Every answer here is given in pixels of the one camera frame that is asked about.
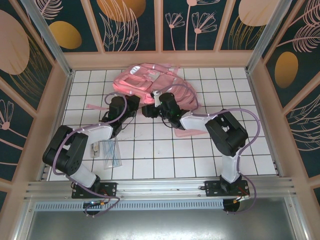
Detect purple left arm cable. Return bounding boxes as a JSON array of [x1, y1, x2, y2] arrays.
[[53, 91, 131, 219]]

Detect aluminium frame post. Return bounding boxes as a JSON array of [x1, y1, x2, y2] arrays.
[[244, 0, 294, 75], [19, 0, 75, 79]]

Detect small beige stationery packet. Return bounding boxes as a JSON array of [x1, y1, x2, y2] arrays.
[[89, 142, 102, 159]]

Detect wall panel orange oval feather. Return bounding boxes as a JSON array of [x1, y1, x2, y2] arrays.
[[263, 0, 320, 108]]

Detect pink student backpack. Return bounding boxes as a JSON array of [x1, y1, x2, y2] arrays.
[[86, 62, 203, 112]]

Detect wall panel with pink flowers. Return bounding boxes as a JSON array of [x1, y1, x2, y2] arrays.
[[162, 0, 222, 52]]

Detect clear bag of blue pens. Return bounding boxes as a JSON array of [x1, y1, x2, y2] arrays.
[[99, 139, 124, 171]]

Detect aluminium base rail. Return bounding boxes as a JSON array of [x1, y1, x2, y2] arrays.
[[24, 177, 298, 201]]

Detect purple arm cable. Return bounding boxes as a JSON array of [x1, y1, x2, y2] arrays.
[[53, 91, 131, 219], [159, 83, 261, 216]]

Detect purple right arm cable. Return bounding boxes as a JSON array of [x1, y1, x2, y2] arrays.
[[159, 83, 261, 216]]

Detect wall panel orange disc leaves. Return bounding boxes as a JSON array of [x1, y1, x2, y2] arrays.
[[89, 0, 161, 53]]

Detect wall panel pale disc leaves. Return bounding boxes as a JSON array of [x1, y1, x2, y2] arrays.
[[219, 0, 276, 51]]

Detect wall panel pale disc gold lines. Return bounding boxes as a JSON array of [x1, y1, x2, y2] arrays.
[[0, 0, 55, 113]]

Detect wall panel pink feather outlines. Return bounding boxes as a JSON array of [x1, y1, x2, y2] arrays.
[[284, 94, 320, 178]]

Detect grey slotted cable duct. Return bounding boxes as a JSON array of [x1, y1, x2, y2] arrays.
[[33, 199, 225, 211]]

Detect grey metal sheet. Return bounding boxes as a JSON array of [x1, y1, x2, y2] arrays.
[[23, 209, 305, 240]]

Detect wall panel with orange oval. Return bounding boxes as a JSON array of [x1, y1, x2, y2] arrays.
[[37, 0, 105, 53]]

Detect pink pencil case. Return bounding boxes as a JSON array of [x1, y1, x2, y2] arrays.
[[174, 126, 210, 139]]

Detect wall panel single flower outline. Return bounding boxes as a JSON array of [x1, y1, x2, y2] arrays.
[[0, 78, 38, 181]]

